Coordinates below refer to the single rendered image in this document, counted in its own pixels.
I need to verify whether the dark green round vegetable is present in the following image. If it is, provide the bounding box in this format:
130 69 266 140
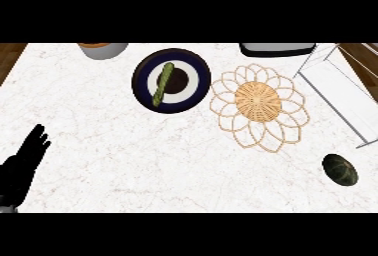
321 153 360 187

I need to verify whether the dark blue and white plate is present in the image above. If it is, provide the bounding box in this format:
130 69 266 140
130 48 213 115

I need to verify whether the green cucumber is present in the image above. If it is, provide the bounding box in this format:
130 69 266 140
151 61 176 108

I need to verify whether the woven wicker flower placemat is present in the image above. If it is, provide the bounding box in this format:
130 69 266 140
208 63 312 154

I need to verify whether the grey pot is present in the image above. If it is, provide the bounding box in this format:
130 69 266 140
77 43 130 61

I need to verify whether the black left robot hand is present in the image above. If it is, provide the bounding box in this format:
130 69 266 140
0 123 53 208

